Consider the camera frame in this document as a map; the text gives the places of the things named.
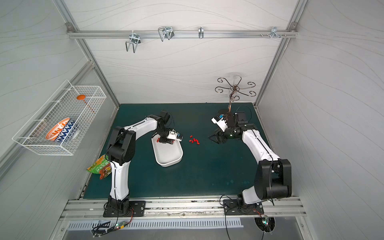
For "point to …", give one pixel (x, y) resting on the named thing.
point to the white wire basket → (80, 103)
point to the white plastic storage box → (166, 154)
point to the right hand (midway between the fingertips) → (214, 133)
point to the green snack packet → (102, 166)
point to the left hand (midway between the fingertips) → (172, 138)
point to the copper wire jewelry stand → (234, 95)
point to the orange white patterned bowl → (52, 133)
